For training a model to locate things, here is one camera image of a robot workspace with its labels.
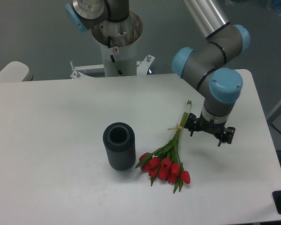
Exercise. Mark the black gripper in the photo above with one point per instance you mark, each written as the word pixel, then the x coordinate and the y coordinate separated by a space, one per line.
pixel 222 133

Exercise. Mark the red tulip bouquet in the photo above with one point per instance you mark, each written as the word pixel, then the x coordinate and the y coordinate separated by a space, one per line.
pixel 165 163

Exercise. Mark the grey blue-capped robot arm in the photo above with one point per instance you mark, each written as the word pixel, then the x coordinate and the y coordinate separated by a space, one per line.
pixel 205 69

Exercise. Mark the dark grey ribbed vase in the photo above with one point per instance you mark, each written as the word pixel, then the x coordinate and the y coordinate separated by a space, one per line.
pixel 119 142

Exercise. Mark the white chair backrest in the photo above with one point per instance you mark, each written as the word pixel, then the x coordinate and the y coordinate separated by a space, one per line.
pixel 15 72

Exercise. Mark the white pedestal base frame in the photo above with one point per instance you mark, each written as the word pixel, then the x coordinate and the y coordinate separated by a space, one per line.
pixel 113 67

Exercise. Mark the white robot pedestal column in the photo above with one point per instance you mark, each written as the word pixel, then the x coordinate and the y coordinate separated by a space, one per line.
pixel 119 38

